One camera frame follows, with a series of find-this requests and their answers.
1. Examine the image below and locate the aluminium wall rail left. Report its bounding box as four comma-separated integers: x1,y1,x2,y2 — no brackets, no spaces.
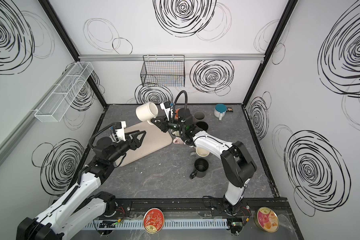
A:
0,62,77,167

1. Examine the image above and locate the black corner frame post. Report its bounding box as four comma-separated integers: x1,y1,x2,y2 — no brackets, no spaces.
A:
38,0,108,109
242,0,298,108

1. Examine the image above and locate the pink round tin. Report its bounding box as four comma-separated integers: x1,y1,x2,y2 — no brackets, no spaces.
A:
254,207,280,233

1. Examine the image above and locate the black corner frame post left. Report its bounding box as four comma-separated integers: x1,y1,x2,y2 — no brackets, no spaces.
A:
38,0,108,109

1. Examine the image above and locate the black and white mug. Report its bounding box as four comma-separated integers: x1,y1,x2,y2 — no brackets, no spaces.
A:
196,121,209,132

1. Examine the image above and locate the pink mug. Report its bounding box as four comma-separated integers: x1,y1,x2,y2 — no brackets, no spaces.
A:
173,138,184,145

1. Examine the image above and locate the dark grey mug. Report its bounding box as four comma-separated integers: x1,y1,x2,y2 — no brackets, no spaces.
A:
193,112,205,122

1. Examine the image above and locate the cream and orange mug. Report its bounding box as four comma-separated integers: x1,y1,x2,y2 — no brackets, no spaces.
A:
175,109,180,120

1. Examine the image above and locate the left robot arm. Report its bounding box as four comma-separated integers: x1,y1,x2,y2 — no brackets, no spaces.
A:
16,121,146,240

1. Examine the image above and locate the white cable duct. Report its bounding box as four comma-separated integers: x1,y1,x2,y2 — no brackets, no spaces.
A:
83,219,229,231

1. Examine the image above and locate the teal lidded white mug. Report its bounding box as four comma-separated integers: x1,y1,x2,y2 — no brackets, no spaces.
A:
214,104,227,121

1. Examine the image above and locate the aluminium wall rail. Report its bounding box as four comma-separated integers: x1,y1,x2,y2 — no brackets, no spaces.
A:
0,62,77,167
79,53,265,62

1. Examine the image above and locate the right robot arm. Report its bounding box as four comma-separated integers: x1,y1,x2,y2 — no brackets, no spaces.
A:
148,102,257,214

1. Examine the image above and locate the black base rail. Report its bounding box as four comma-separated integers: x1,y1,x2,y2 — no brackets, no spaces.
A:
116,197,290,214

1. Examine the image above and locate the black corner frame post right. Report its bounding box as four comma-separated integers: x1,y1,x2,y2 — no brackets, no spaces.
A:
242,0,298,108

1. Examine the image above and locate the white mesh shelf basket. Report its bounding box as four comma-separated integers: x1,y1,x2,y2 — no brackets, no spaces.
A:
34,62,94,123

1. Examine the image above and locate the black wire basket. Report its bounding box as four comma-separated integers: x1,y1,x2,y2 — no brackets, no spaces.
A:
140,60,186,87

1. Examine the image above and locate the red round tin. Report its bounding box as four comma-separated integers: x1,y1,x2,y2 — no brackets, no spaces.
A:
143,208,165,234

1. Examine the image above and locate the beige tray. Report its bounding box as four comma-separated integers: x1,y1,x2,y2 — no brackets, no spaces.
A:
120,122,173,167

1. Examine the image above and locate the aluminium wall rail rear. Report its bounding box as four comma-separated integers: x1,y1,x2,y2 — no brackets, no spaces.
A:
79,53,265,62

